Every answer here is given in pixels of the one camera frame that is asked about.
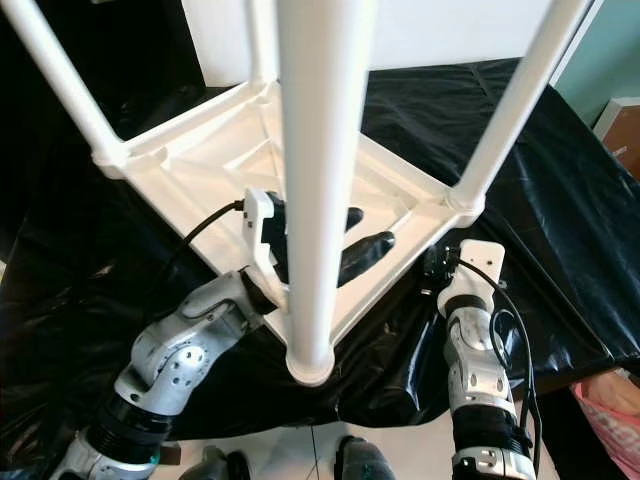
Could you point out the white board panel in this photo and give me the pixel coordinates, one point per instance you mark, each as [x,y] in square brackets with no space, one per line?
[420,30]

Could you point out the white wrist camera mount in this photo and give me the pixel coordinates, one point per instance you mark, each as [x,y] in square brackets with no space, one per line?
[252,230]
[480,260]

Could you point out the white plastic table leg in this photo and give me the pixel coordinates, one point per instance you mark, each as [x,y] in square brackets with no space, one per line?
[320,170]
[60,70]
[265,40]
[520,100]

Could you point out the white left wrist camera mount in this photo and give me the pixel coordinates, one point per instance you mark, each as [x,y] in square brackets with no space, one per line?
[252,230]

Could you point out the grey robot left foot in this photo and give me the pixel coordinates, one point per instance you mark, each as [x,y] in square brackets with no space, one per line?
[228,465]

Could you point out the black plastic table cover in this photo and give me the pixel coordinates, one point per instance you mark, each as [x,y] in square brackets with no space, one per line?
[560,200]

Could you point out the grey robot foot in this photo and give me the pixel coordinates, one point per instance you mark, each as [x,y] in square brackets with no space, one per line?
[365,460]
[228,465]

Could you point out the white brown cabinet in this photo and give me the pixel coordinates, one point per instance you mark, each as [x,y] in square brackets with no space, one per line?
[620,135]

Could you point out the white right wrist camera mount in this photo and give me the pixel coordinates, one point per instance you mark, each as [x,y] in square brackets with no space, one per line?
[480,260]

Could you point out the grey robot right foot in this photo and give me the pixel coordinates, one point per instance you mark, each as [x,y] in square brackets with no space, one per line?
[365,460]

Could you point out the red plastic bag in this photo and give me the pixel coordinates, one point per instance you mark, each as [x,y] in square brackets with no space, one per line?
[610,420]

